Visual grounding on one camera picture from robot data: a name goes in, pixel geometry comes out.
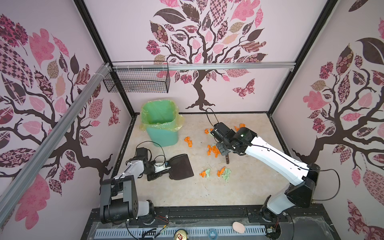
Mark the dark brown hand brush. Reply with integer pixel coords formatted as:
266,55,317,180
225,152,230,165

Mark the dark brown plastic dustpan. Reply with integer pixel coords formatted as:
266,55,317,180
166,154,194,181

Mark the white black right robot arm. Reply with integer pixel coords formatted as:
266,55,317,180
211,122,320,221

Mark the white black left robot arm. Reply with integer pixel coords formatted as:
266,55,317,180
100,148,171,224

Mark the orange paper scrap far right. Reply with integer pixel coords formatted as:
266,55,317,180
235,124,246,132

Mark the orange paper scrap pile centre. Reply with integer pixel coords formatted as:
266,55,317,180
207,145,221,158

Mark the orange paper scrap back centre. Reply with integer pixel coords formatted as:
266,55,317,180
205,129,213,135

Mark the orange green scrap front right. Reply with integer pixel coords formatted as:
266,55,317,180
217,167,232,182

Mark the orange green scrap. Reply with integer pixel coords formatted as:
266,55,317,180
199,169,211,178
217,167,232,182

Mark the orange green scrap front left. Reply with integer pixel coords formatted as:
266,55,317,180
199,169,211,178

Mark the orange paper scrap left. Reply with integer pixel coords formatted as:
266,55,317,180
184,137,193,148

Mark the green trash bin with liner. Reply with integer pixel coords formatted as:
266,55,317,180
140,100,185,147

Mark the round metal tin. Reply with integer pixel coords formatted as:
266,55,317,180
174,229,188,240

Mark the beige egg shaped object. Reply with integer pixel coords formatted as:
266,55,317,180
232,222,246,234

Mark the black wire mesh basket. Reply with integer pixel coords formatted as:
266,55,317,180
103,60,171,94

